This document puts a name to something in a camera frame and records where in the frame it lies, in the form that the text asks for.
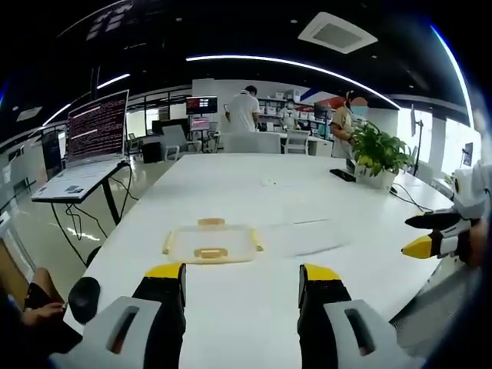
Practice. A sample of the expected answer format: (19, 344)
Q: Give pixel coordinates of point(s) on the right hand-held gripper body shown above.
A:
(471, 192)

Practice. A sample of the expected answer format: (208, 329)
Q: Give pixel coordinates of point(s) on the dark display screen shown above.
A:
(53, 153)

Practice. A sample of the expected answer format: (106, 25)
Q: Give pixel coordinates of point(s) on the black laptop stand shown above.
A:
(109, 192)

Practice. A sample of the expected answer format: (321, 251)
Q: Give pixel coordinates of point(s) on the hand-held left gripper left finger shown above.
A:
(127, 326)

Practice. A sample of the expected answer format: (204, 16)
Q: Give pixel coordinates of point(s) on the green potted plant white pot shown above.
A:
(378, 153)

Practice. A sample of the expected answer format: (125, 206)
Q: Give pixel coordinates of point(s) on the clear container lid, yellow clips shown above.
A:
(211, 243)

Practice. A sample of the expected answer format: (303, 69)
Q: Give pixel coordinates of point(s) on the black box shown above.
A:
(151, 153)

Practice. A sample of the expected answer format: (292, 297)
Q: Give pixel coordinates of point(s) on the person's right hand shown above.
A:
(482, 244)

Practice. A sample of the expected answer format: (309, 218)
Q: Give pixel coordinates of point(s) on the open silver laptop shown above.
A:
(94, 142)

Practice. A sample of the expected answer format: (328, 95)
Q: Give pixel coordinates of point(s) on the ceiling air conditioner vent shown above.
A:
(337, 32)

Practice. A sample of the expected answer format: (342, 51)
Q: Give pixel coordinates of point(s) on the monitor on black stand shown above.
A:
(416, 127)

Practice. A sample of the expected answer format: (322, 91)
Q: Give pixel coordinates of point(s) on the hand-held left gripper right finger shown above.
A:
(346, 326)

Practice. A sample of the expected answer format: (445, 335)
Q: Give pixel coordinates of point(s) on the white office chair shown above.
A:
(298, 141)
(251, 143)
(177, 140)

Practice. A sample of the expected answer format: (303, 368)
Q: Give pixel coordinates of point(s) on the short ceiling light strip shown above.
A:
(82, 96)

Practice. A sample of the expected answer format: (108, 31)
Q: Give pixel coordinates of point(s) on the monitor with red screen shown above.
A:
(201, 105)

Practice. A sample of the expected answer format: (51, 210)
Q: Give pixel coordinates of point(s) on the long ceiling light strip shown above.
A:
(292, 63)

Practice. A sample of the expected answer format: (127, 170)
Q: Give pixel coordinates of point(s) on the black phone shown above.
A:
(343, 175)

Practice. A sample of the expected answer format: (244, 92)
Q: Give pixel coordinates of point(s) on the black round object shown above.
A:
(84, 300)

